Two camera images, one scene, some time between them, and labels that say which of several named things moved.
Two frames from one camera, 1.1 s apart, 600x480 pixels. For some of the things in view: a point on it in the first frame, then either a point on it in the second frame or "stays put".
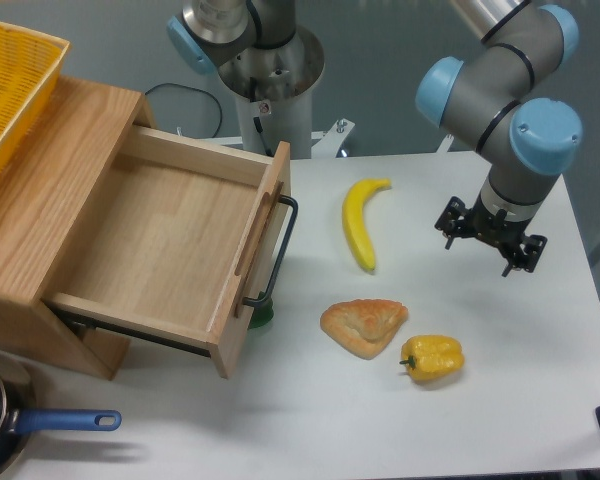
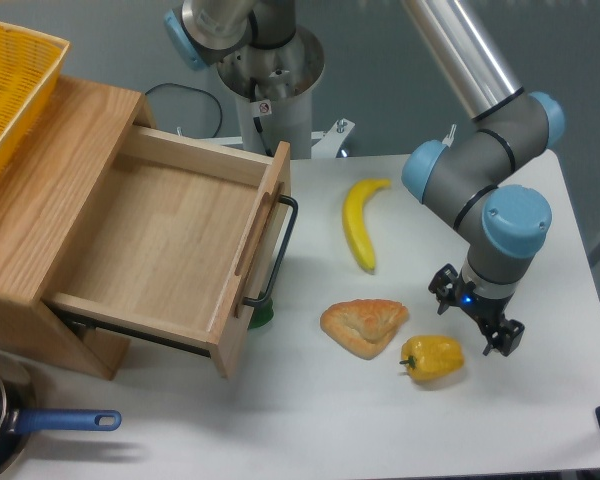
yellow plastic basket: (18, 75) stays put
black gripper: (496, 229) → (450, 289)
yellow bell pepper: (432, 356) stays put
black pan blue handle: (8, 414) stays put
